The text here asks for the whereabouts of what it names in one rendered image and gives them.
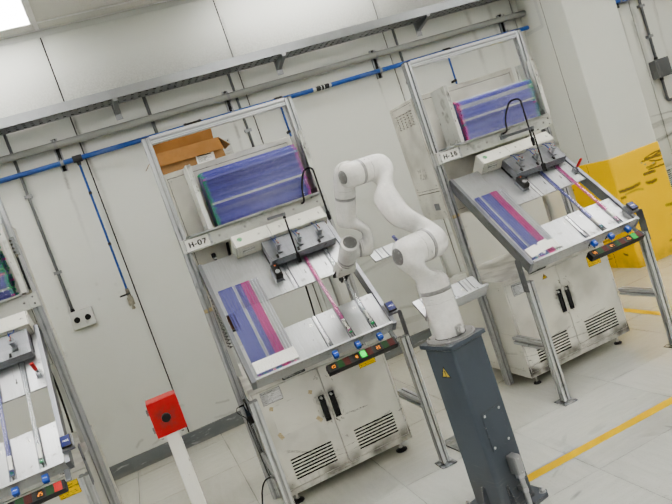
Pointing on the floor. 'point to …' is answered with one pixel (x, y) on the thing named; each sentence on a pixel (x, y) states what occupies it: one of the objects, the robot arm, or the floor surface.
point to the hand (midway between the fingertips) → (343, 277)
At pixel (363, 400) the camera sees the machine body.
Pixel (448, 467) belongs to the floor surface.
